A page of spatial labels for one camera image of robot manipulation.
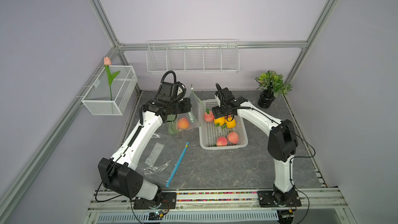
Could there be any white wire wall shelf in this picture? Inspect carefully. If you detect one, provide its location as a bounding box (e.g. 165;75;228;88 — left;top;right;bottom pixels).
146;39;240;73

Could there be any yellow peach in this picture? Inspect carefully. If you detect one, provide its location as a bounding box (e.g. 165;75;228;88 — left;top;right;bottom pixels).
226;116;236;129
214;117;226;127

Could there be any white plastic perforated basket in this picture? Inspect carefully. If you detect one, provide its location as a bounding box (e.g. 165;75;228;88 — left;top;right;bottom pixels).
199;116;248;150

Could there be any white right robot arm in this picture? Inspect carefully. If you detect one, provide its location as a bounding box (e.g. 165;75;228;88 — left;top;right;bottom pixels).
212;84;298;206

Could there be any white wire side basket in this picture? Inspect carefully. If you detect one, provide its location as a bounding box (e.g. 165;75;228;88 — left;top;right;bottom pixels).
81;65;137;116

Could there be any black plant vase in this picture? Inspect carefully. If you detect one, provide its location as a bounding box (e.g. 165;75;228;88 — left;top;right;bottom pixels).
258;89;276;109

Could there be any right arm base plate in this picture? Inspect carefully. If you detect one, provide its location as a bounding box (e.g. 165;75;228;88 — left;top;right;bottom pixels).
258;188;302;208

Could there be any green printed zip-top bag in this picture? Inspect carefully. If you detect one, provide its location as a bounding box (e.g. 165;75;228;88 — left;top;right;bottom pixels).
166;85;205;135

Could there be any pink artificial tulip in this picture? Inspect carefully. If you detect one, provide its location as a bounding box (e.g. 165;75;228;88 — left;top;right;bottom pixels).
104;57;120;101

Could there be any clear bag with blue zipper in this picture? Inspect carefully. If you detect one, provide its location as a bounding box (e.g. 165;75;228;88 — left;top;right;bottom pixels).
136;133;189;187

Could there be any green artificial plant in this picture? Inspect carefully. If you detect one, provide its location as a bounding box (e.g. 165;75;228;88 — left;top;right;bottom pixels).
255;71;292;97

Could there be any orange peach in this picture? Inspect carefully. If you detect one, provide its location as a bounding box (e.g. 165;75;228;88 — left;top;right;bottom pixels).
177;118;189;130

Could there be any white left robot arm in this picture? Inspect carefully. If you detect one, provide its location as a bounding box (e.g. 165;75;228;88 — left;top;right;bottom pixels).
98;82;191;202

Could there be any white vent grille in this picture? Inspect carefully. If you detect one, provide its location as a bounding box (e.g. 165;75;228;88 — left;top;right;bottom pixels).
96;210;279;224

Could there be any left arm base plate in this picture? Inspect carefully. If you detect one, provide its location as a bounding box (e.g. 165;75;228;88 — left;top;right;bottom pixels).
133;191;177;210

